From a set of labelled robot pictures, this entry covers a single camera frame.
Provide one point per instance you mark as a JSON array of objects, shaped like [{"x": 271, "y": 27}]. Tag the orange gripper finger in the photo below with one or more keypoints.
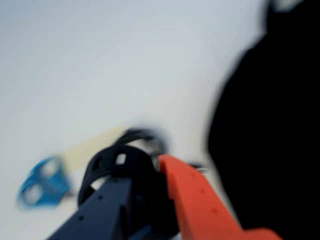
[{"x": 202, "y": 210}]

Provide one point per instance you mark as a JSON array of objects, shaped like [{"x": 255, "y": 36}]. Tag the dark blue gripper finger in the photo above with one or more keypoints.
[{"x": 102, "y": 215}]

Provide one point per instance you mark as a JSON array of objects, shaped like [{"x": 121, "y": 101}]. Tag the black fabric bag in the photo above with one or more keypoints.
[{"x": 275, "y": 125}]

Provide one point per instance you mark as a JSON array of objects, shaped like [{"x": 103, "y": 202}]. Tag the beige masking tape strip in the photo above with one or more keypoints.
[{"x": 95, "y": 147}]

